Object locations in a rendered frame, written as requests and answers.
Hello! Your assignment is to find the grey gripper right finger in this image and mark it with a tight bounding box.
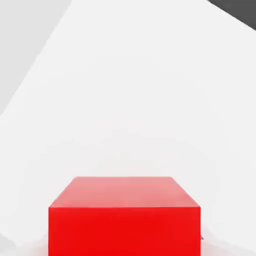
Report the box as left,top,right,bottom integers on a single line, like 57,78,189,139
200,235,228,256

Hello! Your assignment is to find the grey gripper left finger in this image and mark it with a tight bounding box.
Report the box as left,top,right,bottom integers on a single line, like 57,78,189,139
23,238,49,256

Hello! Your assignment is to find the small red cube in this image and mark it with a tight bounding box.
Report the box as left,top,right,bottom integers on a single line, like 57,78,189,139
48,176,202,256

